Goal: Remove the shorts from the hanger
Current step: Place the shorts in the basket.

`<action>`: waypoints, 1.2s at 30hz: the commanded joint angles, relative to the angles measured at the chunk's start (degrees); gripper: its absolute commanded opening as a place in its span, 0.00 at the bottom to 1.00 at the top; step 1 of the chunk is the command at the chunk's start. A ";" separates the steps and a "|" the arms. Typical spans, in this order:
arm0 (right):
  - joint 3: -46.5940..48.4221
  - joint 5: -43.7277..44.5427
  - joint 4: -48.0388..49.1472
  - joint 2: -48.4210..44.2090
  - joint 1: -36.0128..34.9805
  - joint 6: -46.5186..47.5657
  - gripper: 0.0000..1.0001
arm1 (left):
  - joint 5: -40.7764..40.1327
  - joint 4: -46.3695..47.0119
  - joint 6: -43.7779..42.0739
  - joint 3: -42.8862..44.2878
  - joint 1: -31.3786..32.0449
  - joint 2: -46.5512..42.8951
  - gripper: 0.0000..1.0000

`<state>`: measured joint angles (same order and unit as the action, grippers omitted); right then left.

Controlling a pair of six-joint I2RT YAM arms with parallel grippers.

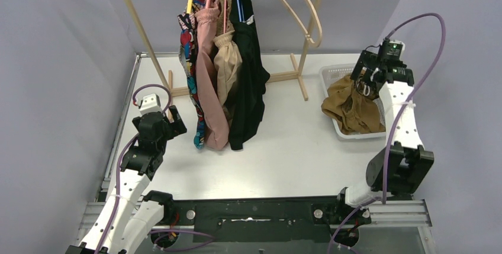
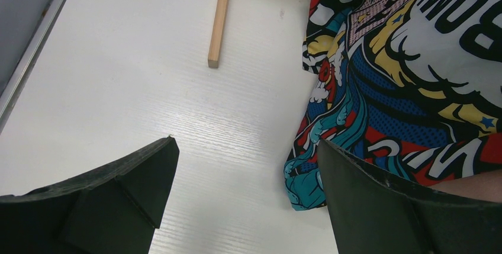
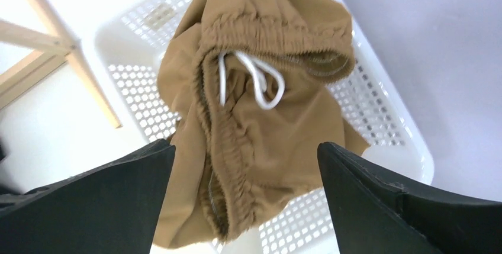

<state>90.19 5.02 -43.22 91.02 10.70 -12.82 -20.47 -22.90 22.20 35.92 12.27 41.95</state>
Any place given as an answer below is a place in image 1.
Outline tan brown shorts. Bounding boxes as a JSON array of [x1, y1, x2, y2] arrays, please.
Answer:
[[321, 75, 385, 135]]

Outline beige wooden hanger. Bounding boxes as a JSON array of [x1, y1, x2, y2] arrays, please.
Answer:
[[264, 0, 323, 47]]

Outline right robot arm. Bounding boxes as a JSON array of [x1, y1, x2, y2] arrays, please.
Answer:
[[333, 50, 435, 223]]

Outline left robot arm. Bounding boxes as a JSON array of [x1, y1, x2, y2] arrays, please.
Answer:
[[66, 105, 186, 253]]

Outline black shorts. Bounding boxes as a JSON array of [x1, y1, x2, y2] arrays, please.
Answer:
[[229, 0, 270, 150]]

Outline beige shorts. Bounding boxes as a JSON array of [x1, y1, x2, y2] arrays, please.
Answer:
[[213, 0, 243, 121]]

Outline colourful comic print shorts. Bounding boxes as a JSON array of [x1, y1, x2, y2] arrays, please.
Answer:
[[177, 0, 205, 149]]

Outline pink shorts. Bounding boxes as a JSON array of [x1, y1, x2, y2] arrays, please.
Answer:
[[195, 6, 229, 150]]

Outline white plastic basket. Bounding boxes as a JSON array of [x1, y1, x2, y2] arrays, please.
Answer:
[[318, 63, 386, 141]]

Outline wooden clothes rack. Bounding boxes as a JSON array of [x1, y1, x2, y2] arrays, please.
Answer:
[[123, 0, 323, 101]]

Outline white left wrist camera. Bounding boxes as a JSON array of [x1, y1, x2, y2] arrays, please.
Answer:
[[139, 94, 162, 115]]

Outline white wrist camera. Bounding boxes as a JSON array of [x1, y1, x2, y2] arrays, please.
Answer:
[[379, 38, 406, 60], [139, 94, 162, 115]]

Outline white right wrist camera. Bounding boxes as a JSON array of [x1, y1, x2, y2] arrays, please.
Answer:
[[379, 38, 406, 60]]

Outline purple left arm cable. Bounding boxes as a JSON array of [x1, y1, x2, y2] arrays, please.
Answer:
[[92, 83, 214, 254]]

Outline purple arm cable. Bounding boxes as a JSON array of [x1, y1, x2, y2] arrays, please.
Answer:
[[92, 83, 214, 254], [327, 12, 447, 254]]

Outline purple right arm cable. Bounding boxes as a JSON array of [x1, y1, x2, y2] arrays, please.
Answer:
[[327, 12, 447, 254]]

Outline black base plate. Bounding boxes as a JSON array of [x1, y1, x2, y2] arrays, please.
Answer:
[[158, 195, 371, 243]]

